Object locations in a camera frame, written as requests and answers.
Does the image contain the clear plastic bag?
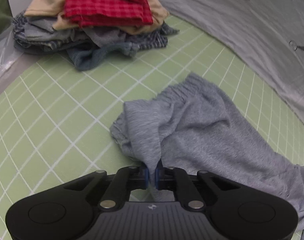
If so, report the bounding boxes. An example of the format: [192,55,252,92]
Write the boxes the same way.
[0,28,31,94]

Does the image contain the grey sweatpants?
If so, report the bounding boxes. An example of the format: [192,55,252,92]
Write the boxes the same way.
[110,73,304,239]

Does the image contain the light grey garment in pile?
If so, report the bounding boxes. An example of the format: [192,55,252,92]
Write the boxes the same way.
[24,18,127,50]

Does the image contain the beige garment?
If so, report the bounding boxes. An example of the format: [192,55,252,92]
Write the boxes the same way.
[24,0,169,35]

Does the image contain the red checked shirt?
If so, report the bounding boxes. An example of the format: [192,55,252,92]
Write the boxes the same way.
[64,0,153,27]

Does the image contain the dark blue denim garment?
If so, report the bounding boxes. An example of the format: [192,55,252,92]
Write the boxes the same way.
[67,42,140,71]

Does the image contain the blue plaid shirt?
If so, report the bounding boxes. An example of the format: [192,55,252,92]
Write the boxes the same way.
[12,12,179,55]

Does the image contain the green grid cutting mat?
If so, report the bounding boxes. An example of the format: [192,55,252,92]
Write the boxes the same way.
[0,16,304,239]

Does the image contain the grey printed bed sheet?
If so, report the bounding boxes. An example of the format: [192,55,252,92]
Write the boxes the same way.
[159,0,304,123]

